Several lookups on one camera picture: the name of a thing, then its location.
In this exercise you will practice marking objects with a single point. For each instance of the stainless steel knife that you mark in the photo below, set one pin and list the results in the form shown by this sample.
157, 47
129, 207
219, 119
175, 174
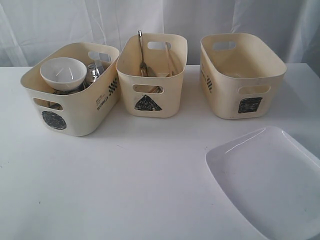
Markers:
151, 72

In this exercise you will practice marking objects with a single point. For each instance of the cream bin with square mark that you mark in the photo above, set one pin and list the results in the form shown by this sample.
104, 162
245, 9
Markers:
240, 75

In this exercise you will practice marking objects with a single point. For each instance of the stainless steel bowl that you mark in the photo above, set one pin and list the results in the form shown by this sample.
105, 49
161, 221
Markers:
94, 70

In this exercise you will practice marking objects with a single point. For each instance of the stainless steel cup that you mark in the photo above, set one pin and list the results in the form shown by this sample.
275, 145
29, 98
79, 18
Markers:
54, 105
69, 92

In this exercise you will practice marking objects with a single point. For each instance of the white ceramic bowl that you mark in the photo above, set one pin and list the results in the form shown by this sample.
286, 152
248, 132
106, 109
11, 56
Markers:
63, 73

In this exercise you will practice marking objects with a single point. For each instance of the cream bin with circle mark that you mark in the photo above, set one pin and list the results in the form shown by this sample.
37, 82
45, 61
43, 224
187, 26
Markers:
84, 111

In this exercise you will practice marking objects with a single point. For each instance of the stainless steel fork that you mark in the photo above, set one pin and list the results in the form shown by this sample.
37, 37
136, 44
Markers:
143, 65

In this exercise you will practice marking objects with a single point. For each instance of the cream bin with triangle mark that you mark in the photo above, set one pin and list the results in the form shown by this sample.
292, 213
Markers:
135, 87

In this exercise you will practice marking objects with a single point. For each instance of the white curtain backdrop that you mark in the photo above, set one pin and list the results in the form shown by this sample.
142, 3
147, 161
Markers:
30, 30

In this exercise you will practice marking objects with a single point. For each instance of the white rectangular plate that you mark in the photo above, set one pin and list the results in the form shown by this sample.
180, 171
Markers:
272, 180

